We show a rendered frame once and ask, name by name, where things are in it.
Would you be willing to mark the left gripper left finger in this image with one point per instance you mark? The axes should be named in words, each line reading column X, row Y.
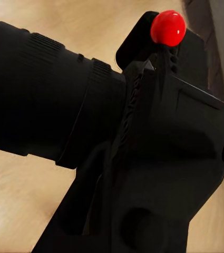
column 63, row 233

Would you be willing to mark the digital camera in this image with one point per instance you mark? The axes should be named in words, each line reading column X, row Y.
column 165, row 126

